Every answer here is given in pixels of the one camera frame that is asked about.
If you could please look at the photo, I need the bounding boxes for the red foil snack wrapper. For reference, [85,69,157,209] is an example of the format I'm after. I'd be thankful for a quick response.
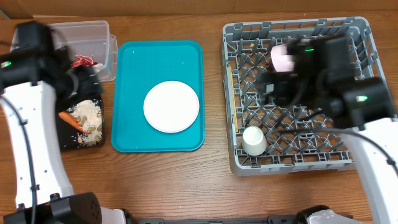
[72,55,97,68]

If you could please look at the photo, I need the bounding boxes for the pink bowl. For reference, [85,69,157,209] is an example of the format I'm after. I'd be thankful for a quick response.
[271,44,294,72]

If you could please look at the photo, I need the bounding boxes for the white rice pile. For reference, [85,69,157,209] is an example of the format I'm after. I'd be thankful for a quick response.
[67,100,103,146]

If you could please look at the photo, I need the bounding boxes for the orange carrot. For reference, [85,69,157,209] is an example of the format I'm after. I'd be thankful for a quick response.
[58,111,90,134]

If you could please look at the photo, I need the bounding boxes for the wooden chopstick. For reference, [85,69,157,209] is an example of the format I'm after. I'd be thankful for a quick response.
[229,65,239,133]

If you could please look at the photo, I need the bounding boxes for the cream ceramic cup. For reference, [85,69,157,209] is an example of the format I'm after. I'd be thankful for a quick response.
[242,126,267,156]

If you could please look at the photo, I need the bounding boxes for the pink plate with rice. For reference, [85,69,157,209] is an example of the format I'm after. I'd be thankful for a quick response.
[143,81,200,133]

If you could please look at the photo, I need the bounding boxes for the peanut pile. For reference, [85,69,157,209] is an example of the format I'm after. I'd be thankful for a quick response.
[76,110,103,146]

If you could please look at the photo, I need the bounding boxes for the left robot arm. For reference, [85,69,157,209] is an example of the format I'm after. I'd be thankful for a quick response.
[1,21,134,224]

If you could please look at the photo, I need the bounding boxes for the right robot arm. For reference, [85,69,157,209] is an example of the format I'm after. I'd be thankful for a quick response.
[257,34,397,223]

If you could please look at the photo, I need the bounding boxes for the grey dishwasher rack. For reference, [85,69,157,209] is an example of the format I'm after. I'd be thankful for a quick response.
[220,17,384,176]

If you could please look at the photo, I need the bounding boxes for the clear plastic bin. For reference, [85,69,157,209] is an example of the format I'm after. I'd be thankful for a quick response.
[49,21,118,82]

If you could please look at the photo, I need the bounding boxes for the black tray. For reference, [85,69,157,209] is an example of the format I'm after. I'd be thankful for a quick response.
[55,96,105,151]

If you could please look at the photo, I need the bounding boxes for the teal plastic tray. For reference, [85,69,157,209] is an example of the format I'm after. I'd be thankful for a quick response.
[111,40,205,153]

